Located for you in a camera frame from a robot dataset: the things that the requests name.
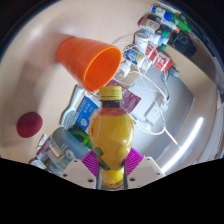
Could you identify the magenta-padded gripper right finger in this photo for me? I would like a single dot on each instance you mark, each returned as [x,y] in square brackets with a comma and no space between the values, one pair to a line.
[145,171]

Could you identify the white round-headed handheld device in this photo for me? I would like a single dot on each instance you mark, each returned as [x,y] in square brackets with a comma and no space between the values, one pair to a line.
[70,115]

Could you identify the black boxy device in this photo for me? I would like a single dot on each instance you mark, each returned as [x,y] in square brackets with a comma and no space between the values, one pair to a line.
[183,43]

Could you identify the red and white canister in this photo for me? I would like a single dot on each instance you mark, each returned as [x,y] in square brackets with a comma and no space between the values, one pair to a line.
[160,58]

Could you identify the flat round red coaster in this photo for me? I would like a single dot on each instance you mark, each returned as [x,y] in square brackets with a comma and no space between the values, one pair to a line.
[29,124]

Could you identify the white power strip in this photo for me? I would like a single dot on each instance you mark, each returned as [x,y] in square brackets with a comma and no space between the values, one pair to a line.
[155,113]

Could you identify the white bottle with blue cap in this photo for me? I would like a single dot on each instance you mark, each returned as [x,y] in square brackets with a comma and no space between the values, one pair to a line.
[161,12]

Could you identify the white and blue box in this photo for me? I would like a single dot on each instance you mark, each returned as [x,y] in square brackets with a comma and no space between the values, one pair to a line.
[87,111]

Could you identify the magenta pouch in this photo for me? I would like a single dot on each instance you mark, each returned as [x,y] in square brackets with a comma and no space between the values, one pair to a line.
[128,98]

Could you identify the grey shaker bottle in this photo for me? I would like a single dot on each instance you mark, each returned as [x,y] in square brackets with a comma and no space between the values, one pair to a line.
[68,143]

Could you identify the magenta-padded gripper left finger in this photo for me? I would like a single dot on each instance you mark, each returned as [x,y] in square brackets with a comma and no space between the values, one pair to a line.
[76,171]

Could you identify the orange plastic cup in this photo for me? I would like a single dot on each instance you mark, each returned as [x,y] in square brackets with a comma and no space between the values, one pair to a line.
[80,56]

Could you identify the white light bar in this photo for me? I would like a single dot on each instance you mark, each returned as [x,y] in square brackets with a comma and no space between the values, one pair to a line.
[185,143]

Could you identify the yellow drink bottle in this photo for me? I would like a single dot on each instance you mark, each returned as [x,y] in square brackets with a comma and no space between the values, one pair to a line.
[111,136]

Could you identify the green plastic bottle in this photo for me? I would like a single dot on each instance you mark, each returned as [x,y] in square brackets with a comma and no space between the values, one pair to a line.
[81,137]

